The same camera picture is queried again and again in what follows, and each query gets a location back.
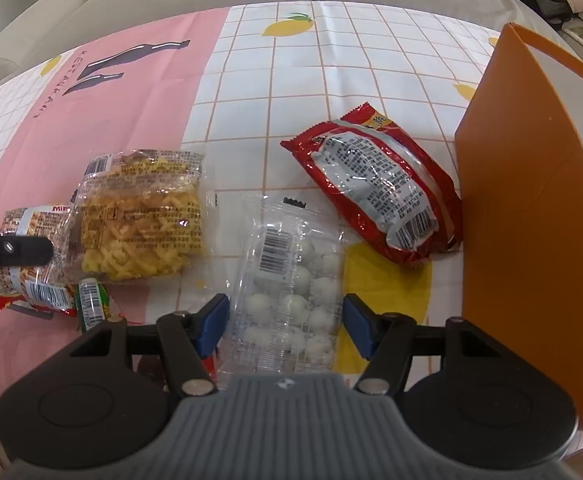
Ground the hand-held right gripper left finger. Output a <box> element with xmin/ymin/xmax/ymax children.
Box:
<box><xmin>71</xmin><ymin>294</ymin><xmax>231</xmax><ymax>396</ymax></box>

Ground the orange stick snack packet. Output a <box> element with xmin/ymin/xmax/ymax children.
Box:
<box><xmin>0</xmin><ymin>203</ymin><xmax>79</xmax><ymax>317</ymax></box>

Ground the orange cardboard box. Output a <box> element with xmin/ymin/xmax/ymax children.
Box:
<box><xmin>454</xmin><ymin>22</ymin><xmax>583</xmax><ymax>433</ymax></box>

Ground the yellow noodle snack packet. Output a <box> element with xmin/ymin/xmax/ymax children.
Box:
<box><xmin>71</xmin><ymin>149</ymin><xmax>208</xmax><ymax>282</ymax></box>

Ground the pink white lemon-print tablecloth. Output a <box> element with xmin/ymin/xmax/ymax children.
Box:
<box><xmin>0</xmin><ymin>0</ymin><xmax>583</xmax><ymax>461</ymax></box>

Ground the clear packet of white balls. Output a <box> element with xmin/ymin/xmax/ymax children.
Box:
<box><xmin>218</xmin><ymin>191</ymin><xmax>347</xmax><ymax>376</ymax></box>

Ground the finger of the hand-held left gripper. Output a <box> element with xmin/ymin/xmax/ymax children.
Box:
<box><xmin>0</xmin><ymin>216</ymin><xmax>54</xmax><ymax>281</ymax></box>

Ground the red snack packet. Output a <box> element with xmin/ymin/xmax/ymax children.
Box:
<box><xmin>280</xmin><ymin>103</ymin><xmax>463</xmax><ymax>268</ymax></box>

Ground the small green snack packet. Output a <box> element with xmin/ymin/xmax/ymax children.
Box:
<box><xmin>74</xmin><ymin>280</ymin><xmax>114</xmax><ymax>333</ymax></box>

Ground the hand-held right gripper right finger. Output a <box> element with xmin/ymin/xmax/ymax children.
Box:
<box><xmin>342</xmin><ymin>294</ymin><xmax>502</xmax><ymax>395</ymax></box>

